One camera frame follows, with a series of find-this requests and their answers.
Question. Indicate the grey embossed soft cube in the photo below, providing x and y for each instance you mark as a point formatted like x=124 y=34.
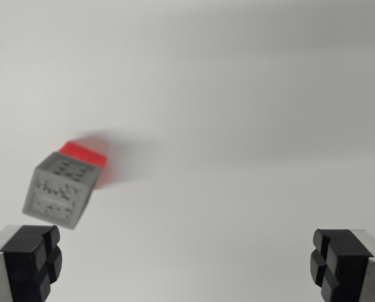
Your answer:
x=60 y=188

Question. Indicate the black-tipped silver gripper right finger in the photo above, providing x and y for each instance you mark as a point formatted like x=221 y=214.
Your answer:
x=344 y=267

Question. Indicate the black-tipped silver gripper left finger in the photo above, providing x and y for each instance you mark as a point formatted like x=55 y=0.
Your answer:
x=20 y=264

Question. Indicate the red soft cube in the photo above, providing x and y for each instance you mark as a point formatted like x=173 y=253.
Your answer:
x=87 y=157

